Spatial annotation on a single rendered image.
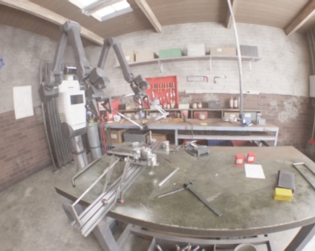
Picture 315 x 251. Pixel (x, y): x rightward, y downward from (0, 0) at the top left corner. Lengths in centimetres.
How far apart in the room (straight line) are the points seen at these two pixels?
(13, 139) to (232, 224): 317
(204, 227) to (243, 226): 13
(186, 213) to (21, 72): 327
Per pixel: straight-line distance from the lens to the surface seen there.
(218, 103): 270
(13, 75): 322
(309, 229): 96
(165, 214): 54
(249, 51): 281
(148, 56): 281
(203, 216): 54
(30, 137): 327
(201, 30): 310
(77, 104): 125
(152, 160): 75
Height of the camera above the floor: 128
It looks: 12 degrees down
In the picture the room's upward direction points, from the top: 3 degrees counter-clockwise
